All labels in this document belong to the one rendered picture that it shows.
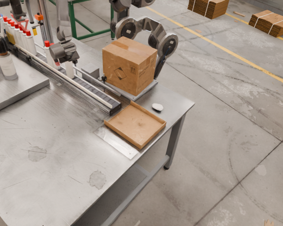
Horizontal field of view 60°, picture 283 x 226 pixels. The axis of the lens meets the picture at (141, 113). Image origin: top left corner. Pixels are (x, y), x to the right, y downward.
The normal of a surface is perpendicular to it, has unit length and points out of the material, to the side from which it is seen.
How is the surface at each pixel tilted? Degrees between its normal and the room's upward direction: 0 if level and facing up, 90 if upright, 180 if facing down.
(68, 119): 0
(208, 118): 0
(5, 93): 0
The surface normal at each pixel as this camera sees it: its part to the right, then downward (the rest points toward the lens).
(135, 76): -0.54, 0.55
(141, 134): 0.08, -0.71
